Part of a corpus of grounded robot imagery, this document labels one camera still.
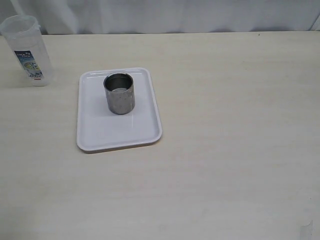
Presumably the stainless steel cup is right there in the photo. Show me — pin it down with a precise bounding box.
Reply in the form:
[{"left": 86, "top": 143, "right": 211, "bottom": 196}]
[{"left": 103, "top": 72, "right": 135, "bottom": 115}]

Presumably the clear plastic water bottle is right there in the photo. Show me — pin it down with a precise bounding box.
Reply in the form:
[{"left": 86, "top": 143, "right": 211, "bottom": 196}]
[{"left": 0, "top": 15, "right": 54, "bottom": 87}]

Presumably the white rectangular plastic tray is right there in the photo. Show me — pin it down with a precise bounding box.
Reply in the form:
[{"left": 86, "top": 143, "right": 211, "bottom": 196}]
[{"left": 76, "top": 67, "right": 163, "bottom": 152}]

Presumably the white backdrop curtain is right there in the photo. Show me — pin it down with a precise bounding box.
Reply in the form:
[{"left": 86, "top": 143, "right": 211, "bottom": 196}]
[{"left": 0, "top": 0, "right": 320, "bottom": 35}]

